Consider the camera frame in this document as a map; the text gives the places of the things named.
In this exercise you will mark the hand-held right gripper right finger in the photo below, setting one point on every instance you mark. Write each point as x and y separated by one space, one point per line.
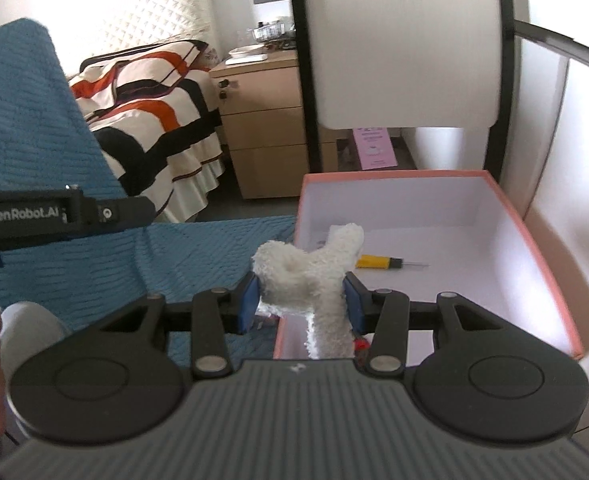
355 305

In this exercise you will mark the white dish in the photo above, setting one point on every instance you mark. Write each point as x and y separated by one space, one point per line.
247 51

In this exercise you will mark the flat white card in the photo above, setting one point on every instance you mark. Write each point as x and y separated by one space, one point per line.
247 60

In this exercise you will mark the white quilted headboard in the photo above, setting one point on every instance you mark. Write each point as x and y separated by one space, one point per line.
174 5

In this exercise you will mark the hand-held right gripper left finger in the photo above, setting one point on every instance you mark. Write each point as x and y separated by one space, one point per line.
248 305

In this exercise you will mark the yellow screwdriver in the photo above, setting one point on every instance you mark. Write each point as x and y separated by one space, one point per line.
374 261

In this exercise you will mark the wooden nightstand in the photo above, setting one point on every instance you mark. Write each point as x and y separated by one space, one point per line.
264 130

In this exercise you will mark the pink cardboard box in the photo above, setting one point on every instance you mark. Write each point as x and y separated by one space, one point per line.
474 200

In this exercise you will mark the white plush toy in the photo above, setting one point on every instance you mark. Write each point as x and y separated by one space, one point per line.
299 280

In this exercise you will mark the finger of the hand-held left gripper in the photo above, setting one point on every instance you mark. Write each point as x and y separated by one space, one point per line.
127 212

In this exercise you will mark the blue textured sofa cover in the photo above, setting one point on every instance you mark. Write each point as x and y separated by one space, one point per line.
34 135

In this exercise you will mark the white folding chair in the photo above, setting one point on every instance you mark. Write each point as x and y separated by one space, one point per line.
399 35

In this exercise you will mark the pink paper bag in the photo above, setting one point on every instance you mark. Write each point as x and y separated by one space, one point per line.
374 152

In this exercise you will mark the striped bed blanket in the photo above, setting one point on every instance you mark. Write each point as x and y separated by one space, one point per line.
139 125

